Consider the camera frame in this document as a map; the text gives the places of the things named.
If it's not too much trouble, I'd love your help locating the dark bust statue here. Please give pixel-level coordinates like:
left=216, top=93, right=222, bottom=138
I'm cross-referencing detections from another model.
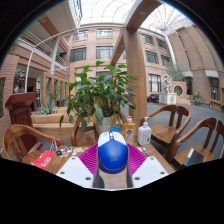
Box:
left=13, top=71, right=27, bottom=94

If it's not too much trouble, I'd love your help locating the blue and white computer mouse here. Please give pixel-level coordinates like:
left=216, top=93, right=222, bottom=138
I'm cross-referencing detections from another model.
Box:
left=97, top=130, right=129, bottom=175

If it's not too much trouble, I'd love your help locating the spiky green agave plant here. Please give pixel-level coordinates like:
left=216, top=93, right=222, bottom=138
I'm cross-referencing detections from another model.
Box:
left=36, top=99, right=58, bottom=116

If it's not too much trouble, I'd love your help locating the white abstract sculpture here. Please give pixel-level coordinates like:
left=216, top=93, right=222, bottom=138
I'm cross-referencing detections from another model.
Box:
left=159, top=73, right=178, bottom=106

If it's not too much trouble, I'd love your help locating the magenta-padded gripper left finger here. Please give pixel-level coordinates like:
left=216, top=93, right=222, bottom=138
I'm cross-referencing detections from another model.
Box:
left=55, top=143, right=101, bottom=189

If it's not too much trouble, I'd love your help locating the yellow liquid soap bottle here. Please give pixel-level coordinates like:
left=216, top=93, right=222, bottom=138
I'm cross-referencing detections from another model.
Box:
left=122, top=115, right=137, bottom=146

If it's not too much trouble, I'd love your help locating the white pump dispenser bottle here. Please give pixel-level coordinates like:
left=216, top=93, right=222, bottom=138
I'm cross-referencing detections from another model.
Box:
left=137, top=116, right=153, bottom=147

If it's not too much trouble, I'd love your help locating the leafy plant in white pot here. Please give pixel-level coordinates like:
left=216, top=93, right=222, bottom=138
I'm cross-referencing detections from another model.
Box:
left=59, top=60, right=138, bottom=136

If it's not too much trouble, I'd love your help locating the small white wipes packet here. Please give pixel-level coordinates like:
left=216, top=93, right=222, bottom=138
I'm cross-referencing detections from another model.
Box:
left=139, top=145, right=152, bottom=154

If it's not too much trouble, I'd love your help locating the blue squeeze tube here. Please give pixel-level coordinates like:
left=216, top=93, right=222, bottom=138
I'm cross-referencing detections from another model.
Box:
left=109, top=125, right=121, bottom=134

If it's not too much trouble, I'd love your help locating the dark red wooden lectern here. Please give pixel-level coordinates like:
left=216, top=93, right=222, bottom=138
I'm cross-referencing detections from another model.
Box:
left=4, top=92, right=37, bottom=153

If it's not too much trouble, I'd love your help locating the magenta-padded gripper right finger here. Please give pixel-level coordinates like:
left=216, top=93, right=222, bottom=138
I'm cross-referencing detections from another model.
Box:
left=126, top=143, right=170, bottom=189

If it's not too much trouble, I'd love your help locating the red paper shopping bag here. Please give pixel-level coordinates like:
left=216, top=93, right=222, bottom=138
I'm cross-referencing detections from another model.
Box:
left=30, top=139, right=60, bottom=171

